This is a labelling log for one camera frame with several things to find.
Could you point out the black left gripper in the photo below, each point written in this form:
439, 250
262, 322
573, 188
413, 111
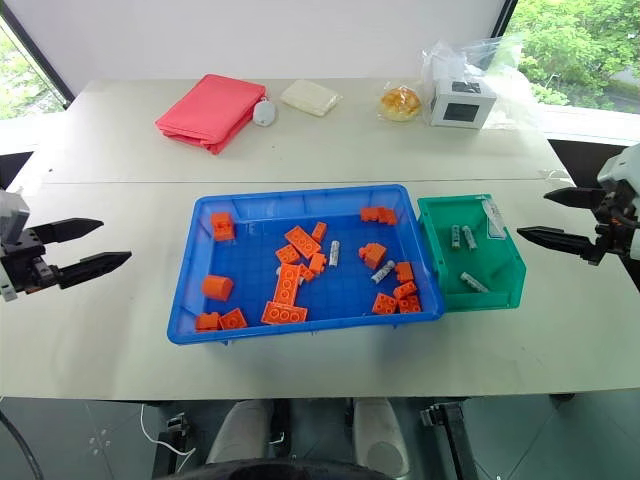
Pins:
25, 260

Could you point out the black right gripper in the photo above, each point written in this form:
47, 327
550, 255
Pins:
617, 225

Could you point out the green plastic bin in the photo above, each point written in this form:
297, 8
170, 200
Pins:
495, 295

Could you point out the white cube device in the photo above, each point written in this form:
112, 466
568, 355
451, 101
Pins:
460, 107

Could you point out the clear label sleeve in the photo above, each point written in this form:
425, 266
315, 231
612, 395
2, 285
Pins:
495, 220

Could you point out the orange square building block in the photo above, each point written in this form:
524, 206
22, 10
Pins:
287, 254
223, 227
384, 304
233, 319
410, 304

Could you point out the clear plastic bag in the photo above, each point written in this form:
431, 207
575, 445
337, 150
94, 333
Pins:
510, 85

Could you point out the pink folded cloth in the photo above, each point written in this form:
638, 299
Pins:
210, 112

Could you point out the bread in clear wrapper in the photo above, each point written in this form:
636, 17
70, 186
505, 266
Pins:
400, 102

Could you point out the white computer mouse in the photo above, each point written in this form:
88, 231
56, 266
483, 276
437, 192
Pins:
264, 112

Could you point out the blue plastic tray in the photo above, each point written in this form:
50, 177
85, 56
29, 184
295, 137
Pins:
345, 295

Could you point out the grey rounded robot leg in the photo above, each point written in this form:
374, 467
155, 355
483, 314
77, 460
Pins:
240, 430
380, 435

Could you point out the black table leg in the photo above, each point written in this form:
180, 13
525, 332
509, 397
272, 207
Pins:
455, 440

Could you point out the white wrapped packet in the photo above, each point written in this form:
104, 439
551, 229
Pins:
310, 97

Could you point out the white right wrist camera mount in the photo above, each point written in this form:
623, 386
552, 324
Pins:
622, 167

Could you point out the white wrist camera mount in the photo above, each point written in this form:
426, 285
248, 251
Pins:
622, 167
11, 212

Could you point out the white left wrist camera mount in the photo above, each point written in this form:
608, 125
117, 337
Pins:
11, 212

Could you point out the black window frame post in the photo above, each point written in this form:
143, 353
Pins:
35, 45
502, 17

